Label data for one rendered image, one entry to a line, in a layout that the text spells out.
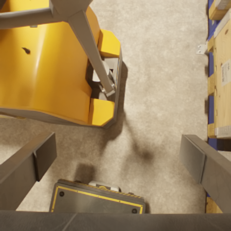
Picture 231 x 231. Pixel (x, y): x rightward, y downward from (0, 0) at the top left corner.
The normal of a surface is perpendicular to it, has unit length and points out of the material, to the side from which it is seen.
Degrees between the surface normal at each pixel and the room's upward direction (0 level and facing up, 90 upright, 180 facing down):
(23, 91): 0
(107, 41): 22
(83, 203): 0
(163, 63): 0
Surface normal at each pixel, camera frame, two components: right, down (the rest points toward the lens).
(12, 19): 0.70, 0.64
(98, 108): 0.27, -0.12
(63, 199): -0.11, -0.17
